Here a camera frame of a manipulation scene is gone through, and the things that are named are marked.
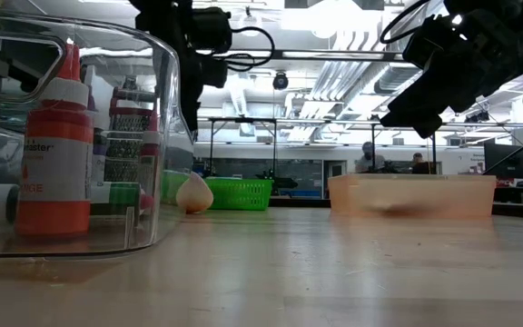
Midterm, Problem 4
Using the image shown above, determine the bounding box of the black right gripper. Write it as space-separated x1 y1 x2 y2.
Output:
379 8 521 140

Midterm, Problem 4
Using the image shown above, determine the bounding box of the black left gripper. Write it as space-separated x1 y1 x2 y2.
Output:
129 0 230 142

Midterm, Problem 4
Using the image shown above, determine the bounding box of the clear plastic bin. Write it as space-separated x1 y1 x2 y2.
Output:
0 6 195 259

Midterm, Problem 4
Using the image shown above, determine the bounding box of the purple food colouring bottle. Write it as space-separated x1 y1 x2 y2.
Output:
86 81 108 185

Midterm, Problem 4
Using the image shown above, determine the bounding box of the orange food colouring bottle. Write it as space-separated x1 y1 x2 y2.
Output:
15 43 94 237

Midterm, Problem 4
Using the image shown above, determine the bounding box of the person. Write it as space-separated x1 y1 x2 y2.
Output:
410 152 430 175
354 141 386 174

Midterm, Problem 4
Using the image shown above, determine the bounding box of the red metal box grater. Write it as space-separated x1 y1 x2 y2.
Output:
104 76 156 183

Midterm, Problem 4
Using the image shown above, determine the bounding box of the orange translucent plastic bin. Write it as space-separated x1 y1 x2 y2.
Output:
327 173 498 218

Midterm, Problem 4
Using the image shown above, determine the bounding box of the computer monitor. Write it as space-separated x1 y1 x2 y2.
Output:
483 143 523 181

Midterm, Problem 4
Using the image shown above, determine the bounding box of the green plastic basket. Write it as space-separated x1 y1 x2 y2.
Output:
160 170 275 212

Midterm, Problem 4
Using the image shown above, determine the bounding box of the black metal gantry frame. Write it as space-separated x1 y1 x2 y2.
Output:
370 121 438 176
206 116 279 178

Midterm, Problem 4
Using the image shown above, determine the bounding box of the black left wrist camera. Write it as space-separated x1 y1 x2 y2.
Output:
192 6 234 55

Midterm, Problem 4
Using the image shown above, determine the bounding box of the black overhead camera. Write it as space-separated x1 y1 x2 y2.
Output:
272 71 290 91

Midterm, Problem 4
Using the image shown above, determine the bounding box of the black aluminium table frame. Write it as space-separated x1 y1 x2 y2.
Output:
268 194 523 220

